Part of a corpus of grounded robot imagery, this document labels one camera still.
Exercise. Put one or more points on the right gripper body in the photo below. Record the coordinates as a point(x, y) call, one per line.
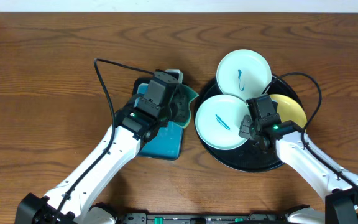
point(248, 130)

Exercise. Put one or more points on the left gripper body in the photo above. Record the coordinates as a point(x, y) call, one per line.
point(181, 104)

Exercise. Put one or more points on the green scrubbing sponge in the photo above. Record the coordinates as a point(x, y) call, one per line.
point(179, 105)

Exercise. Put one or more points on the white plate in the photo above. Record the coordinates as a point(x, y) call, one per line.
point(218, 121)
point(243, 73)

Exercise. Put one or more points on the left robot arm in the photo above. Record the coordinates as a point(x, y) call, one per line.
point(71, 200)

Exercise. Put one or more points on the black round serving tray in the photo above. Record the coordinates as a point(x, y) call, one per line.
point(248, 157)

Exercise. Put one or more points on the black rectangular water tray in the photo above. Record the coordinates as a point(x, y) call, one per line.
point(167, 143)

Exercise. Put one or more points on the yellow plate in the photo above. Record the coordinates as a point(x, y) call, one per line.
point(289, 110)

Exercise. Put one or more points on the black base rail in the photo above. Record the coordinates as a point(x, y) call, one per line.
point(143, 218)

